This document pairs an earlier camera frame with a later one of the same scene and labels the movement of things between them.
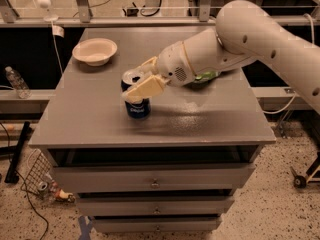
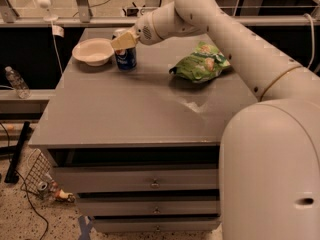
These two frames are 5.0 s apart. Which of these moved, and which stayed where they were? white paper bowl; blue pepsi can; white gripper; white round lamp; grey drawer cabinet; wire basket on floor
Moved: blue pepsi can; white gripper
Stayed: grey drawer cabinet; white round lamp; white paper bowl; wire basket on floor
